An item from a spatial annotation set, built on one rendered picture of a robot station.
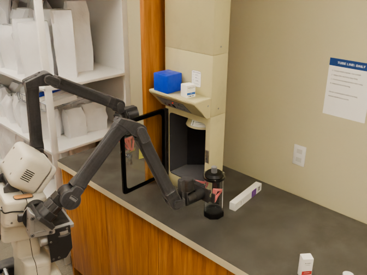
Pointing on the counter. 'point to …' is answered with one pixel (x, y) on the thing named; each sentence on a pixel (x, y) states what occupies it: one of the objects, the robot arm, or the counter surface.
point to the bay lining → (185, 143)
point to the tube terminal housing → (173, 58)
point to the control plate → (173, 104)
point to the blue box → (167, 81)
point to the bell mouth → (195, 124)
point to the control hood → (197, 104)
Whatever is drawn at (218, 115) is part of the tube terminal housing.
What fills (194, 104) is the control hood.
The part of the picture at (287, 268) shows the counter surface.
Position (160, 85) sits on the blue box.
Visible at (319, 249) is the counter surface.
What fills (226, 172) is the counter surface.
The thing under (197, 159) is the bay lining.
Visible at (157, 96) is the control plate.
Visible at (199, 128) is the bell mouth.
